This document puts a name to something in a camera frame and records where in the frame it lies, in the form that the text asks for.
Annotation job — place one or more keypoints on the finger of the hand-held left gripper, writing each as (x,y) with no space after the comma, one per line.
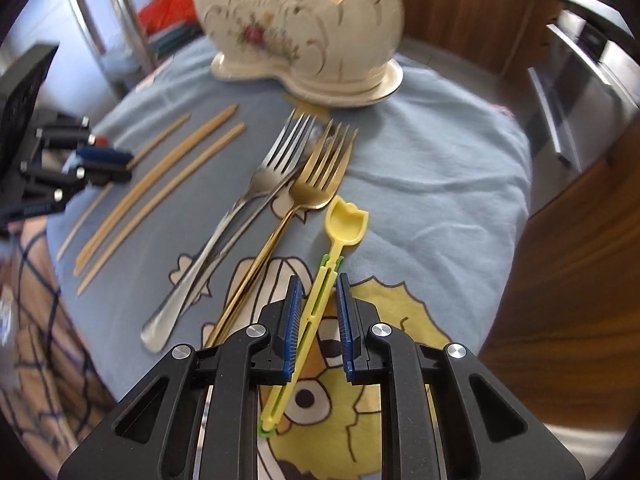
(102,154)
(107,175)

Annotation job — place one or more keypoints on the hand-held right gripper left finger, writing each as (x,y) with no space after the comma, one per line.
(294,332)

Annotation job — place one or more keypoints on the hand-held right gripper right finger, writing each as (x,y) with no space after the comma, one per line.
(345,332)

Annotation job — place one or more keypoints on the wooden chopstick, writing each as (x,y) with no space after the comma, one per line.
(150,180)
(165,195)
(170,130)

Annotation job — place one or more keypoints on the yellow green plastic spoon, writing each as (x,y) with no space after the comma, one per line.
(345,222)

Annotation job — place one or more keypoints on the gold metal fork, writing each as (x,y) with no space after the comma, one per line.
(310,190)

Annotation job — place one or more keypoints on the silver metal fork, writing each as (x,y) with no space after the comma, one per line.
(265,180)

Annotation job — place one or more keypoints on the cream floral ceramic utensil holder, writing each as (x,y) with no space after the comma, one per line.
(300,25)

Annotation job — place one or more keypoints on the chrome metal rack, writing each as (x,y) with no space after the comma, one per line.
(127,15)

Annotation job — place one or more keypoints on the teal flat tray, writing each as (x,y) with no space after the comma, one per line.
(175,40)

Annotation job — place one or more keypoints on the red plastic bag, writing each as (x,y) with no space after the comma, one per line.
(165,10)

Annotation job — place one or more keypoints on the blue cartoon printed cloth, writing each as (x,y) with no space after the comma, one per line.
(430,185)

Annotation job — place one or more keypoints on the plaid trousers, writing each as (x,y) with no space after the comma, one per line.
(45,350)

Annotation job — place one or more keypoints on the wooden kitchen cabinet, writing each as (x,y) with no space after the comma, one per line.
(465,15)

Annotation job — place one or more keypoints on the stainless steel oven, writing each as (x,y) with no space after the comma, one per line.
(590,90)

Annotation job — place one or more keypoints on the dark kitchen countertop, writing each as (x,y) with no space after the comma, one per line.
(590,5)

